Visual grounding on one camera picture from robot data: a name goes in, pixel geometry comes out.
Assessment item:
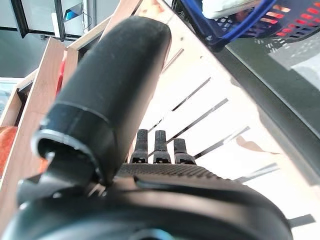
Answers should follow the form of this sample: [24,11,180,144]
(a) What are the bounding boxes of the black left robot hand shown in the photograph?
[0,15,294,240]

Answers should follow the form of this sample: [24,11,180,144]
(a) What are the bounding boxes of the green white napa cabbage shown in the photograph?
[201,0,262,20]

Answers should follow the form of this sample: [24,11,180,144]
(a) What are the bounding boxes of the blue plastic shopping basket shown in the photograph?
[174,0,320,52]

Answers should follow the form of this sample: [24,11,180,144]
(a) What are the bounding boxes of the wooden carrot crate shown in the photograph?
[61,17,113,86]

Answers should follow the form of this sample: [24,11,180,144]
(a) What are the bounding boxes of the red carrot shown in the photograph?
[56,51,67,97]

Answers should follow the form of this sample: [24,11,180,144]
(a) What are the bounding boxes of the wooden potato crate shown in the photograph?
[99,0,145,42]

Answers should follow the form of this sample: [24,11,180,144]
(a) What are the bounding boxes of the wooden pumpkin crate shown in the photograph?
[0,37,67,193]

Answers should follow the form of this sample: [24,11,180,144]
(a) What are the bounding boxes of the open grey laptop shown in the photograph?
[63,8,84,24]

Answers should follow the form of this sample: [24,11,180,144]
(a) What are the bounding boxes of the white desk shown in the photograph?
[39,12,87,42]

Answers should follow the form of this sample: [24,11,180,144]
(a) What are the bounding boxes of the wide slatted wooden crate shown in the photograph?
[109,0,320,240]

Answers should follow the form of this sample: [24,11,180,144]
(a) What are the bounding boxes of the orange pumpkin green stem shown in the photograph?
[0,126,19,177]

